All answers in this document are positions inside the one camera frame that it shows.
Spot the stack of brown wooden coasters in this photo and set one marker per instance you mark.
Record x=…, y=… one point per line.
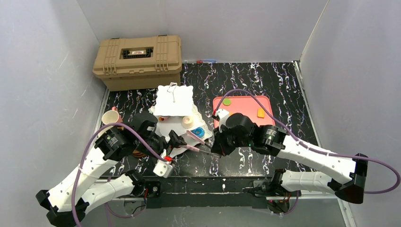
x=138, y=154

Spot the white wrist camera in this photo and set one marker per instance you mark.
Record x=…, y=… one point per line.
x=164, y=168
x=220, y=117

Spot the orange biscuit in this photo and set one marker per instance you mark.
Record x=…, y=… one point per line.
x=261, y=113

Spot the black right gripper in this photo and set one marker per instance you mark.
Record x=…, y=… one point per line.
x=222, y=144

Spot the pink mug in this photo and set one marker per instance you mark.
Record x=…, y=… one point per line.
x=111, y=116

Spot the pink cake slice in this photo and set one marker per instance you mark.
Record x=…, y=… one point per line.
x=163, y=118

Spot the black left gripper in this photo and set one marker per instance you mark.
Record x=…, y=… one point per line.
x=172, y=139

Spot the blue donut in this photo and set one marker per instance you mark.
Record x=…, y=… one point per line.
x=199, y=132

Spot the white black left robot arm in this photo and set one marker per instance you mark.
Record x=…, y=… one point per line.
x=74, y=197

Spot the pink serving tray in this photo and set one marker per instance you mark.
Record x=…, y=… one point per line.
x=247, y=106

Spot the aluminium frame rail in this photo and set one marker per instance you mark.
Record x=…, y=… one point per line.
x=154, y=187

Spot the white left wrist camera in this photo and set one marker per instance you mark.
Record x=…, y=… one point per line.
x=164, y=168

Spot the white three-tier cake stand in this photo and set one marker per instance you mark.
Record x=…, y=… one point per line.
x=177, y=102

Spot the tan plastic tool case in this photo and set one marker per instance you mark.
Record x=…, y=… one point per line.
x=139, y=63

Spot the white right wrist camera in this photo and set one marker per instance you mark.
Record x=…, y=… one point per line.
x=220, y=117

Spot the green round macaron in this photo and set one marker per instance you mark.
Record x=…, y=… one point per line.
x=226, y=102

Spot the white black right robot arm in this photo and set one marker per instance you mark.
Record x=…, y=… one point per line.
x=344, y=177

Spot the white round cake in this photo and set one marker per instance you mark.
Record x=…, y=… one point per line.
x=188, y=122

